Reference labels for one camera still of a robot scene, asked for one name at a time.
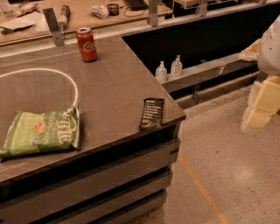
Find red coca-cola can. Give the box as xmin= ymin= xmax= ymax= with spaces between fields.
xmin=76 ymin=27 xmax=97 ymax=62

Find clear sanitizer bottle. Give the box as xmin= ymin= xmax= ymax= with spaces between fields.
xmin=155 ymin=61 xmax=167 ymax=83
xmin=171 ymin=55 xmax=183 ymax=77

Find white snack packet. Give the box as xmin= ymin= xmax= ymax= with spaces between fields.
xmin=91 ymin=5 xmax=109 ymax=19

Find green jalapeno chip bag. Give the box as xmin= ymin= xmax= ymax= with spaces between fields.
xmin=0 ymin=107 xmax=80 ymax=158

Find black mesh cup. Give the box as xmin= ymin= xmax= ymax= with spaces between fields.
xmin=107 ymin=3 xmax=119 ymax=16

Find grey metal bracket left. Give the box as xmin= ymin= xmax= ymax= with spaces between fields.
xmin=43 ymin=8 xmax=64 ymax=46

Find grey metal bracket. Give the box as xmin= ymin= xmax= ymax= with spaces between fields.
xmin=195 ymin=0 xmax=207 ymax=17
xmin=43 ymin=8 xmax=64 ymax=46
xmin=147 ymin=0 xmax=158 ymax=27

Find grey metal bracket middle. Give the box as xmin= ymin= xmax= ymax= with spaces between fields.
xmin=147 ymin=0 xmax=158 ymax=27

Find black keyboard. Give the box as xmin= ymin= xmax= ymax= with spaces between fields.
xmin=123 ymin=0 xmax=149 ymax=11

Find clear sanitizer bottle left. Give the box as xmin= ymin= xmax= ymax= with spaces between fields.
xmin=155 ymin=61 xmax=167 ymax=83

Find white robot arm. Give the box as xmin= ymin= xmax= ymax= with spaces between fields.
xmin=239 ymin=16 xmax=280 ymax=130

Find dark slatted counter cabinet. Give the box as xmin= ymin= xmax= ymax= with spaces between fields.
xmin=0 ymin=119 xmax=181 ymax=224

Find white paper sheets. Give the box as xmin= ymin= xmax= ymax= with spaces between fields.
xmin=0 ymin=11 xmax=48 ymax=34

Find grey metal bracket right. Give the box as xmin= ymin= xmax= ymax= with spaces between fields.
xmin=195 ymin=0 xmax=207 ymax=17

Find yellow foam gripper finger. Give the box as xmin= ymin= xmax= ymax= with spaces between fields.
xmin=241 ymin=75 xmax=280 ymax=132

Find grey handheld tool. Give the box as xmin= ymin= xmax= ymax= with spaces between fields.
xmin=58 ymin=4 xmax=70 ymax=29

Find black rxbar chocolate bar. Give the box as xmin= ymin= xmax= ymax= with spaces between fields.
xmin=139 ymin=98 xmax=165 ymax=130

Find clear sanitizer bottle right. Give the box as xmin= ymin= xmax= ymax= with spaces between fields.
xmin=171 ymin=55 xmax=183 ymax=77

